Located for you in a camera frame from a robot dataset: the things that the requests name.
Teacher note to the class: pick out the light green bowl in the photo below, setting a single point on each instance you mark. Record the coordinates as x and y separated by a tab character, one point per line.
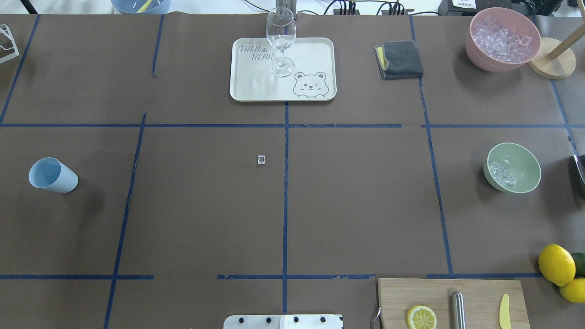
520	162

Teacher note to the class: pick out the light blue plastic cup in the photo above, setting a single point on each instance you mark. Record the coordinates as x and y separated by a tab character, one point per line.
52	175

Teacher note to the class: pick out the blue bowl with fork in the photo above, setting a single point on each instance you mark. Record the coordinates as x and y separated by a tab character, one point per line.
142	7

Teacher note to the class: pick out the pink bowl with ice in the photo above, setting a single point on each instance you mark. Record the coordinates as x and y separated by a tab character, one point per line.
500	39

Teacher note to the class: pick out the clear wine glass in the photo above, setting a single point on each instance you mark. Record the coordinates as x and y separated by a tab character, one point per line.
281	33

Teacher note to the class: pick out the grey folded cloth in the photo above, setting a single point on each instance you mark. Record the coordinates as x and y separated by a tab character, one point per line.
399	59

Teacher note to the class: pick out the wooden cutting board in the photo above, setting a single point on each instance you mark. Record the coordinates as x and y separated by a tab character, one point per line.
481	299

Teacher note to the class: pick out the lemon half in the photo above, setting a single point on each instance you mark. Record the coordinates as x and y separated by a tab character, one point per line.
421	317

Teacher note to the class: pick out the yellow plastic knife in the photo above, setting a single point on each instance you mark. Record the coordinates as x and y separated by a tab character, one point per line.
504	312

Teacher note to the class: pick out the wooden mug tree stand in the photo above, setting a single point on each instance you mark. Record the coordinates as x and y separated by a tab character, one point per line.
555	59

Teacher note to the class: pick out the yellow lemon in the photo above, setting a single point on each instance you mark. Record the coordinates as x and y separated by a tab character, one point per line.
556	265
574	291

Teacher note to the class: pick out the green lime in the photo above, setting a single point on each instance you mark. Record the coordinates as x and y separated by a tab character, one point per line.
579	261

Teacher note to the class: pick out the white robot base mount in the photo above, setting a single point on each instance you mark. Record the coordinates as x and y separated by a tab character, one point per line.
284	321

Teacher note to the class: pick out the white wire cup rack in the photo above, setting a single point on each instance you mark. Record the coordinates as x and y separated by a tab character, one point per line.
8	46

